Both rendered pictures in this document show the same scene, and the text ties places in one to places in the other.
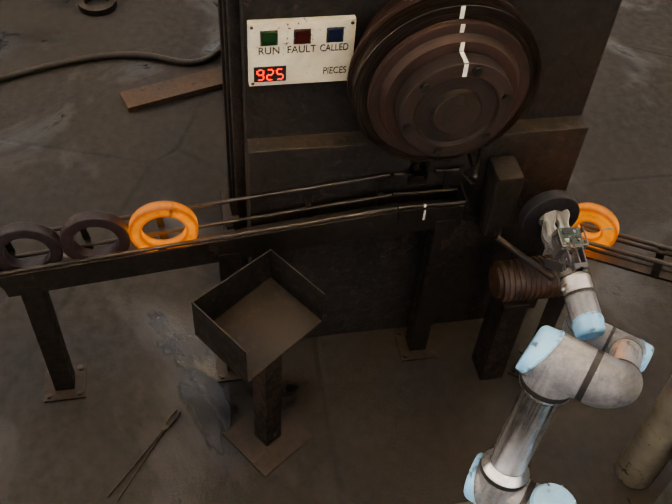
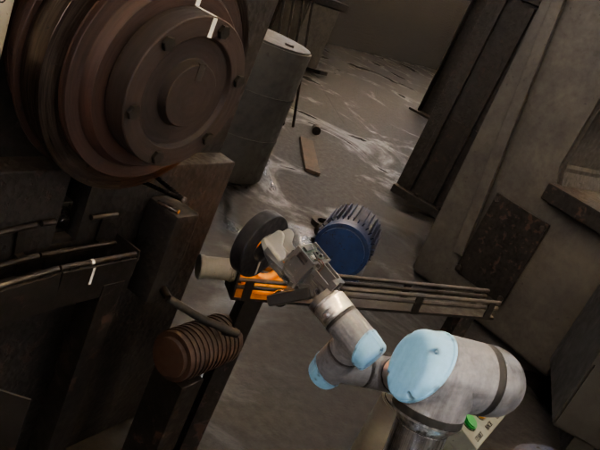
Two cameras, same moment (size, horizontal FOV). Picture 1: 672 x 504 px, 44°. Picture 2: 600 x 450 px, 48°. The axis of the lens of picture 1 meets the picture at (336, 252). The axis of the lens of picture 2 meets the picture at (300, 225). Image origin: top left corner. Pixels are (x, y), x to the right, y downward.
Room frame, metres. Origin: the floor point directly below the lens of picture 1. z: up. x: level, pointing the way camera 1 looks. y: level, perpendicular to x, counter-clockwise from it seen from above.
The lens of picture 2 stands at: (0.65, 0.43, 1.41)
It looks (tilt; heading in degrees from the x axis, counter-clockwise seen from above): 21 degrees down; 310
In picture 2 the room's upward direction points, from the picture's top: 24 degrees clockwise
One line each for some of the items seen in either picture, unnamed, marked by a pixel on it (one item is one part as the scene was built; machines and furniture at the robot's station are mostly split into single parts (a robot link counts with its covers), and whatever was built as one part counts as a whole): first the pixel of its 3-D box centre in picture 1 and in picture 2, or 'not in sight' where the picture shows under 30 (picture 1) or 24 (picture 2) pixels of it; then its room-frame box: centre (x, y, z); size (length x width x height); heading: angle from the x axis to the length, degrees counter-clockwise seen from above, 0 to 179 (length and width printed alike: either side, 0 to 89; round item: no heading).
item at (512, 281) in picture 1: (514, 318); (173, 408); (1.64, -0.58, 0.27); 0.22 x 0.13 x 0.53; 103
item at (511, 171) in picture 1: (498, 196); (158, 248); (1.76, -0.46, 0.68); 0.11 x 0.08 x 0.24; 13
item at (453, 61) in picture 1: (454, 107); (181, 90); (1.60, -0.25, 1.11); 0.28 x 0.06 x 0.28; 103
